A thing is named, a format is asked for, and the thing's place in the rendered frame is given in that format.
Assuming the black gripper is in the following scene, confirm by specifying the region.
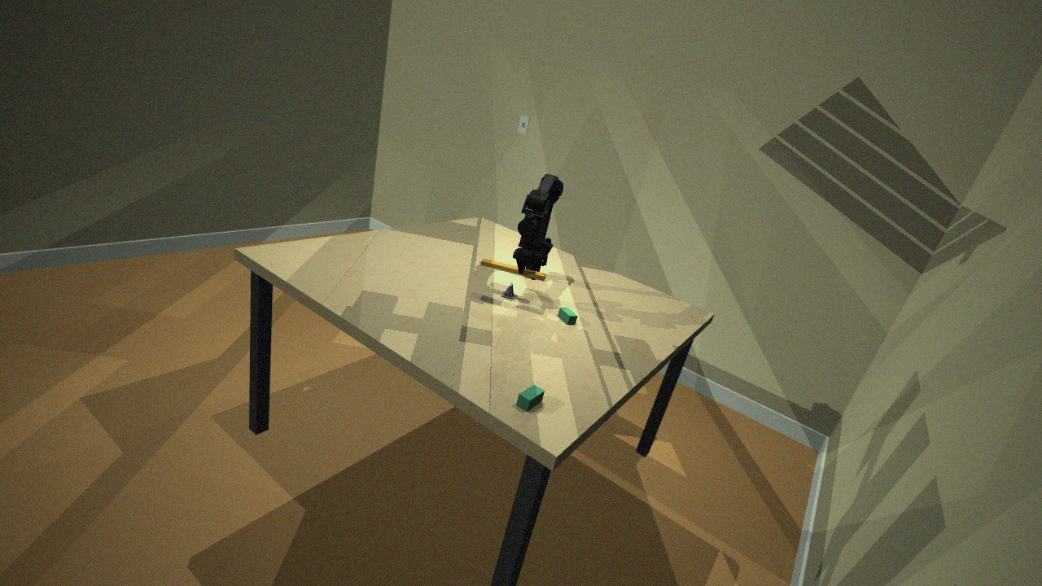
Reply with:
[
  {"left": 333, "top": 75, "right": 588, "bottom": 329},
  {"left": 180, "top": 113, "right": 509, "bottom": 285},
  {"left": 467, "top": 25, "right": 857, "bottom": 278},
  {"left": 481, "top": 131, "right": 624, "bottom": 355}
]
[{"left": 513, "top": 231, "right": 539, "bottom": 274}]

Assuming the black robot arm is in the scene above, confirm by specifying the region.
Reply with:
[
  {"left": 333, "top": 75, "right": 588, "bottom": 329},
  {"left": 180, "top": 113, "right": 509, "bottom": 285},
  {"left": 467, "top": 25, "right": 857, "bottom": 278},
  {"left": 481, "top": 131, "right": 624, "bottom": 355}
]
[{"left": 518, "top": 174, "right": 563, "bottom": 272}]

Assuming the yellow bar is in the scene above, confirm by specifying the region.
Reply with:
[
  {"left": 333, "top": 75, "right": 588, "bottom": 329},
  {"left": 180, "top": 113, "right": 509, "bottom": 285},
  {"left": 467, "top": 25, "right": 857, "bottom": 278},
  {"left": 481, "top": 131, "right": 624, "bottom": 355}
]
[{"left": 481, "top": 259, "right": 546, "bottom": 280}]

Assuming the green block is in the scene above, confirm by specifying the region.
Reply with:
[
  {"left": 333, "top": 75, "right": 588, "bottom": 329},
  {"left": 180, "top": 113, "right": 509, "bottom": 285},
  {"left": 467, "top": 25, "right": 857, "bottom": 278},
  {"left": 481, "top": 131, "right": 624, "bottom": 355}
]
[
  {"left": 516, "top": 385, "right": 545, "bottom": 412},
  {"left": 559, "top": 307, "right": 578, "bottom": 325}
]

